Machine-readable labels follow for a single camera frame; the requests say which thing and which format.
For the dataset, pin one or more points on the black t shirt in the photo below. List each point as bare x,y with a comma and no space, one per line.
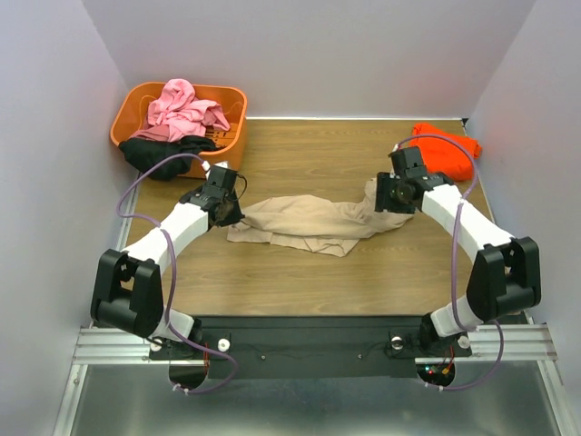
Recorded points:
143,154

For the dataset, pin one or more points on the pink t shirt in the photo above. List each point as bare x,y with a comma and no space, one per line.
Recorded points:
178,112

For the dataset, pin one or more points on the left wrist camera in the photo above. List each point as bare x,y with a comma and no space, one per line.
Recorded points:
221,182

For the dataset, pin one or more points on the beige t shirt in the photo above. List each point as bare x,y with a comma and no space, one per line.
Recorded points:
313,224

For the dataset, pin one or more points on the aluminium rail frame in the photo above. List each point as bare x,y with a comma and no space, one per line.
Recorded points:
509,386

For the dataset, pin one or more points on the silver round knob right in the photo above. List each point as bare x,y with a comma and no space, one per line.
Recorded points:
397,343

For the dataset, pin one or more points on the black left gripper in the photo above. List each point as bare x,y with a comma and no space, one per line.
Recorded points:
234,219

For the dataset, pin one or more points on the white round knob left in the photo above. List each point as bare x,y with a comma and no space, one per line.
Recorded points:
224,345

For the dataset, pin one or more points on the folded orange t shirt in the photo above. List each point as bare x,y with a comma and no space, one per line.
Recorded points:
442,157

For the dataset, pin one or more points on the orange plastic basket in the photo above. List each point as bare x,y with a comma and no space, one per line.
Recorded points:
231,144

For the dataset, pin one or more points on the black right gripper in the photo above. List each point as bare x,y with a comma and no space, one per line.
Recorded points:
388,196

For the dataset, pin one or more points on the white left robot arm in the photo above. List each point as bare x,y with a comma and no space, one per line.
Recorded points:
134,287

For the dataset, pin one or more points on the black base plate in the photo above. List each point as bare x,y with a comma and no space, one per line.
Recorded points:
311,347

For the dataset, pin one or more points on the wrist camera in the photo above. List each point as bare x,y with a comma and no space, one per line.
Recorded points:
221,182
407,163

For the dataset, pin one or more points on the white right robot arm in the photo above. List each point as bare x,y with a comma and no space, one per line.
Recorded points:
505,275

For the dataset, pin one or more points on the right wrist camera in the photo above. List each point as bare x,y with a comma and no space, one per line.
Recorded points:
407,163

